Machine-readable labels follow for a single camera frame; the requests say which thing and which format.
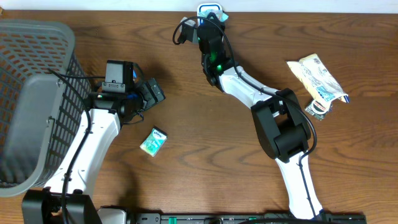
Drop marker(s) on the green Kleenex tissue packet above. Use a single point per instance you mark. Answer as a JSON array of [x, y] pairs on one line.
[[154, 142]]

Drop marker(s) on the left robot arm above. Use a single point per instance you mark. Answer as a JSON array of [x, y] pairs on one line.
[[67, 196]]

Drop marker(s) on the grey plastic basket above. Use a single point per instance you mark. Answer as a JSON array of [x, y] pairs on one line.
[[42, 85]]

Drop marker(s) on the large yellow snack bag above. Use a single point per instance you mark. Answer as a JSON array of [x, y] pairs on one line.
[[318, 81]]

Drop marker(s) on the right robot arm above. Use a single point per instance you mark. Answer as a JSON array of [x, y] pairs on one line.
[[282, 128]]

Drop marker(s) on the black mounting rail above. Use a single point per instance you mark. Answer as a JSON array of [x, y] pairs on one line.
[[233, 218]]

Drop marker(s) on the teal wet-wipe packet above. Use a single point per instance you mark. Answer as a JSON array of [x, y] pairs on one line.
[[219, 14]]

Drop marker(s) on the white barcode scanner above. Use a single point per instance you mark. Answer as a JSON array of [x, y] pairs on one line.
[[205, 6]]

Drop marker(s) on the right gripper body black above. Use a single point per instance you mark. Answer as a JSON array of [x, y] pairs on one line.
[[217, 28]]

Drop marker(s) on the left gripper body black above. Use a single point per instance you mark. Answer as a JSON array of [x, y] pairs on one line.
[[150, 91]]

